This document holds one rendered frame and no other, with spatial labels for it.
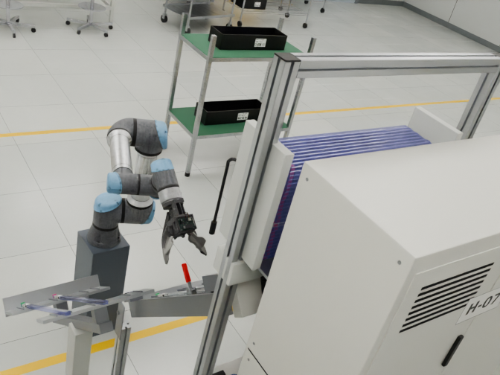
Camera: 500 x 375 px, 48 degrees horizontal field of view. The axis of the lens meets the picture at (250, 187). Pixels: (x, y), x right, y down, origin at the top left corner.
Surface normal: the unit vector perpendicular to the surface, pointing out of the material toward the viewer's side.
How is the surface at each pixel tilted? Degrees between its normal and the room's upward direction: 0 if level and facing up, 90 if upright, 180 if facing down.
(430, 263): 90
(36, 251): 0
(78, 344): 90
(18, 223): 0
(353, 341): 90
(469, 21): 90
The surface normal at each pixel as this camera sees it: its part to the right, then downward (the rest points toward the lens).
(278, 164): -0.82, 0.13
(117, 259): 0.58, 0.54
